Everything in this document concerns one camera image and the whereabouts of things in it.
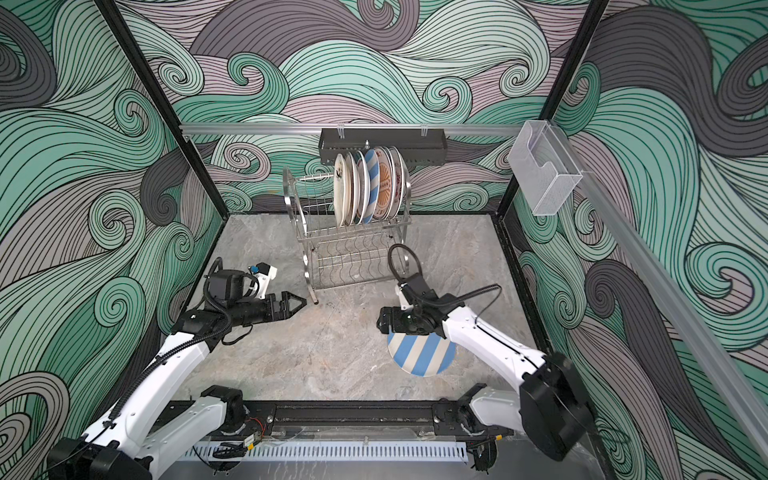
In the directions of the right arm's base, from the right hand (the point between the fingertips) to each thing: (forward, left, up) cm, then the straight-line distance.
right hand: (397, 322), depth 82 cm
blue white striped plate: (-6, -7, -8) cm, 13 cm away
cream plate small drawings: (+31, +17, +22) cm, 41 cm away
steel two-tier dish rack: (+29, +21, -8) cm, 36 cm away
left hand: (+2, +27, +8) cm, 28 cm away
